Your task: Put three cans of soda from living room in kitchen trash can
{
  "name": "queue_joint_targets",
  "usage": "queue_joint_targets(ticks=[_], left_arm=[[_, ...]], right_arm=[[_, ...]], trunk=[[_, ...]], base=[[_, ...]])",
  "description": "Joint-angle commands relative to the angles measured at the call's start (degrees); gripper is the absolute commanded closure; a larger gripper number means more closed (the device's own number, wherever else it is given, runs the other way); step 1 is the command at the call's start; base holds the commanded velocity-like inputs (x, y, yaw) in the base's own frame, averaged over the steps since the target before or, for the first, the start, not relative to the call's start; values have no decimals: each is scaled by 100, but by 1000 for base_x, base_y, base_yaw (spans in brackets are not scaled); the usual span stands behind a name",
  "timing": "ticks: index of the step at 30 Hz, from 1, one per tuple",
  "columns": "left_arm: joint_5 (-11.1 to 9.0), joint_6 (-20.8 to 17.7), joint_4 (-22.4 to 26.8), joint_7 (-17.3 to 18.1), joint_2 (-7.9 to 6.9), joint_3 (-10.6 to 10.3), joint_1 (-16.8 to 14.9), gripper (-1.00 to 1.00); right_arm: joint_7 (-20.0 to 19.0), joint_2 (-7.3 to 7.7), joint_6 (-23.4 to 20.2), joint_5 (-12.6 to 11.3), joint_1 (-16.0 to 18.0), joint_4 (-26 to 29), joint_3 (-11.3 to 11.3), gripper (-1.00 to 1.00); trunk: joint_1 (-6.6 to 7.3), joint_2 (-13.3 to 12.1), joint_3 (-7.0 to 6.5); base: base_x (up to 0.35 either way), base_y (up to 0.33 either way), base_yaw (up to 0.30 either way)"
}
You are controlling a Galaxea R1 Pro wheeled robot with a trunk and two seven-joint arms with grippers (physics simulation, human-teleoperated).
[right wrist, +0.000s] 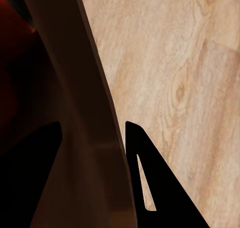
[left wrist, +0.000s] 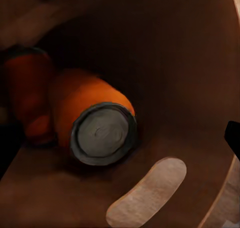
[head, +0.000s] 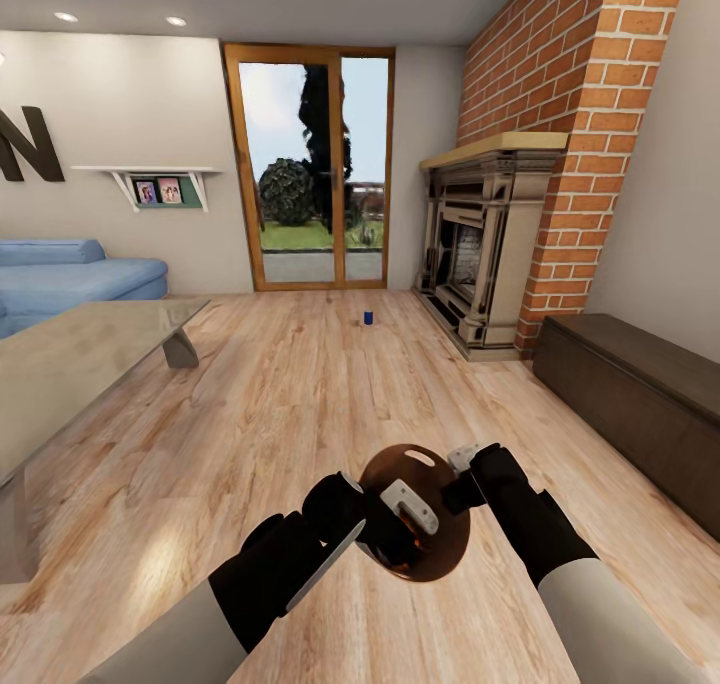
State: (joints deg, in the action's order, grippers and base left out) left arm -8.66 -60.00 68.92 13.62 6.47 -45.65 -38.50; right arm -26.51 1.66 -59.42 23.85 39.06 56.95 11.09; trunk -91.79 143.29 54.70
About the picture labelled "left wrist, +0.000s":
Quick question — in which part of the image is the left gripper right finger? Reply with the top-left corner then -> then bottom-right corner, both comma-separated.
224,120 -> 240,160

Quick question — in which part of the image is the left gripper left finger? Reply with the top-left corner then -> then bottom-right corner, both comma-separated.
0,121 -> 26,180

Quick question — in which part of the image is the trash can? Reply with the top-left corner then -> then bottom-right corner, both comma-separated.
0,0 -> 240,228

